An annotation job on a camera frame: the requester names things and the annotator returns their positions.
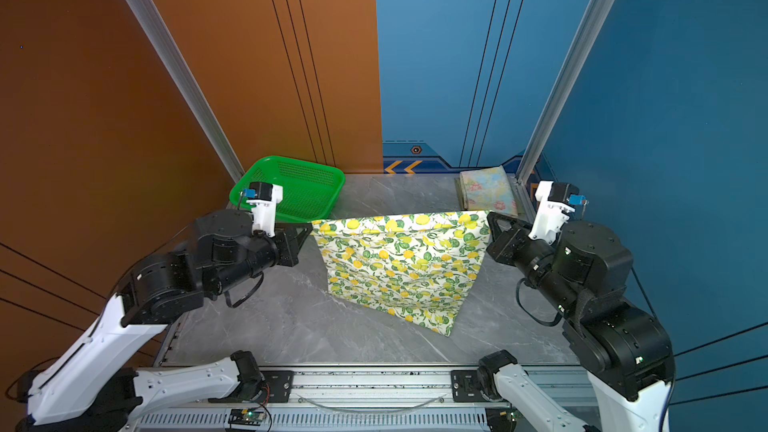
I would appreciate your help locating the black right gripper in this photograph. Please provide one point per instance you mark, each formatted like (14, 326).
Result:
(504, 242)

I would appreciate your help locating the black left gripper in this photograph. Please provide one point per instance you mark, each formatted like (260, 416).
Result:
(289, 245)

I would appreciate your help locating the pastel floral skirt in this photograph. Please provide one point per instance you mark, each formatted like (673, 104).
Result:
(487, 189)

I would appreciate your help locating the lemon print skirt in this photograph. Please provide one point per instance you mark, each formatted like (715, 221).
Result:
(417, 267)

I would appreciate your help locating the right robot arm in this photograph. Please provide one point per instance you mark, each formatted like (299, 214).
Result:
(626, 351)

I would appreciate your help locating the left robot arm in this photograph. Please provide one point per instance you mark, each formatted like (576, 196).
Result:
(91, 387)

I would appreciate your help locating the green plastic basket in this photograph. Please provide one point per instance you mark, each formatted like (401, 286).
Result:
(310, 190)

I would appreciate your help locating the left circuit board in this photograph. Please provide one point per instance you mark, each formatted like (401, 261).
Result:
(248, 419)

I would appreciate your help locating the circuit board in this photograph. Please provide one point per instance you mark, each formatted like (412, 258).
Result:
(248, 419)
(501, 420)

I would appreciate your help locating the right circuit board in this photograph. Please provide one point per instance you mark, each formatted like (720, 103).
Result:
(501, 420)

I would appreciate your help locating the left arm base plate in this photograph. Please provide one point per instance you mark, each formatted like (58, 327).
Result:
(271, 386)

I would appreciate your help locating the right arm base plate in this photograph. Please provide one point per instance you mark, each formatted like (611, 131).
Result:
(473, 385)

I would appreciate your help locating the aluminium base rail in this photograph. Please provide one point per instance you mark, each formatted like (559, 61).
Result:
(398, 398)

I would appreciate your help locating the aluminium corner post left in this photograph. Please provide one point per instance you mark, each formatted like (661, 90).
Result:
(166, 48)

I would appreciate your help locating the aluminium corner post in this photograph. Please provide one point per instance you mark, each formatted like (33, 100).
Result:
(583, 41)
(166, 48)

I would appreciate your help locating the aluminium corner post right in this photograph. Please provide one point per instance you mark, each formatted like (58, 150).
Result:
(583, 41)

